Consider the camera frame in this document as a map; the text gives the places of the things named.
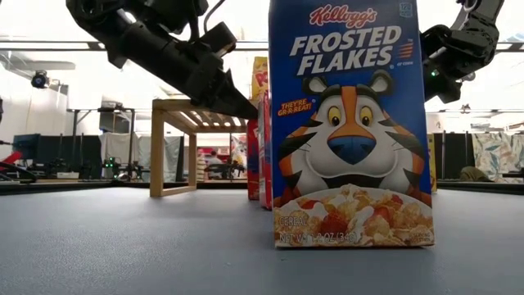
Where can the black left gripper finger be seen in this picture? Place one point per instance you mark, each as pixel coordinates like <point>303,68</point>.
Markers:
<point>235,100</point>

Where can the yellow Corn Pops cereal box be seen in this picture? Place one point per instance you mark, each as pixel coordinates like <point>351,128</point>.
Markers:
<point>260,73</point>
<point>432,164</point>

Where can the red Froot Loops cereal box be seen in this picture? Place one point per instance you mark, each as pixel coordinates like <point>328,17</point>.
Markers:
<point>253,164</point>
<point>265,155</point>

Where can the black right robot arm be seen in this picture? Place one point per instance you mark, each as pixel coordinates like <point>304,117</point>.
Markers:
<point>477,37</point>

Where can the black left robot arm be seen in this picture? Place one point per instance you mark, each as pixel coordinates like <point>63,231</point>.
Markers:
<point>143,45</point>

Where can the wooden slatted shelf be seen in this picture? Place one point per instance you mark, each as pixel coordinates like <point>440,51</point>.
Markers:
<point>156,155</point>

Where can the blue Frosted Flakes cereal box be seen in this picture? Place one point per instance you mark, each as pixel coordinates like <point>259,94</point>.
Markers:
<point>348,123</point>

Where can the person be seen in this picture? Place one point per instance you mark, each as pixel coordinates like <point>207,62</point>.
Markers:
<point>213,160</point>

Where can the white cloth curtain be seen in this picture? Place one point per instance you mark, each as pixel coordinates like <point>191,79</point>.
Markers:
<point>118,149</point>

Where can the overhead light bar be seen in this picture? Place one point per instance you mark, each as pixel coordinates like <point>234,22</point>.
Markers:
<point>41,45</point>

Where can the black partition panel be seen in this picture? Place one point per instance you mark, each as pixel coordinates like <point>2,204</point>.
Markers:
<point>452,155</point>

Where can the olive green bag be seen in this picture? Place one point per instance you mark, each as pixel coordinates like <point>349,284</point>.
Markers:
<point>475,174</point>

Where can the floral patterned cloth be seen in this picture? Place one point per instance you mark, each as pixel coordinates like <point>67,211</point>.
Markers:
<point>497,155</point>

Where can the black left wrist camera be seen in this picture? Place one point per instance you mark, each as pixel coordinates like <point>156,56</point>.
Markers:
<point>219,39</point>

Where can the black aluminium table frame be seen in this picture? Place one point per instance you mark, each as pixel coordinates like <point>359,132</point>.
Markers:
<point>471,187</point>

